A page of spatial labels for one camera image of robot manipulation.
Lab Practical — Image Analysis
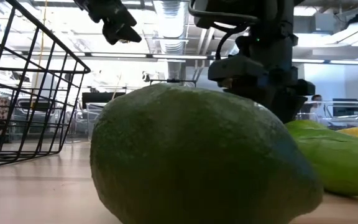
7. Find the short green toy cucumber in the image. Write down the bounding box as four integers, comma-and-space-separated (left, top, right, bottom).
285, 119, 343, 141

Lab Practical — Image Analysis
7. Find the long ceiling light bar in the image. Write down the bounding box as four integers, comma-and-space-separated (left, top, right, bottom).
292, 58, 358, 66
90, 52, 209, 60

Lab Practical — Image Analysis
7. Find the person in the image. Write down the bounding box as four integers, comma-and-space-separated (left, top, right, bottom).
301, 94, 323, 115

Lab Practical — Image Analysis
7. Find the clear plastic bin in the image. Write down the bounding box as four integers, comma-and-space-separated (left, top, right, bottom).
73, 101, 108, 141
9, 96, 74, 138
296, 99, 358, 128

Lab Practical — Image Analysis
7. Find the black background screen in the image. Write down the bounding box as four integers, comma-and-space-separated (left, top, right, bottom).
81, 91, 126, 109

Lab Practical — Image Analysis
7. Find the dark computer monitor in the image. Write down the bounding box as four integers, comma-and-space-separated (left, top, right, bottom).
332, 98, 358, 118

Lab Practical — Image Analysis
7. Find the long green toy cucumber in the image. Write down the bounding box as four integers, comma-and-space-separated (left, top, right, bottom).
289, 129, 358, 197

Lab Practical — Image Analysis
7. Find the green toy avocado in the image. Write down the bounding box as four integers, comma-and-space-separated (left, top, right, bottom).
89, 82, 324, 224

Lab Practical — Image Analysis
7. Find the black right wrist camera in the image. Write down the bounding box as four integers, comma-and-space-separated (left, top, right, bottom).
208, 55, 270, 90

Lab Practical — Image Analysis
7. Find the silver ceiling duct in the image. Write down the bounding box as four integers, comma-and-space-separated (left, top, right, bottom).
152, 0, 190, 82

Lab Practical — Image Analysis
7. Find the large black wire basket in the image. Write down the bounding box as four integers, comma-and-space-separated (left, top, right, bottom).
0, 0, 92, 171

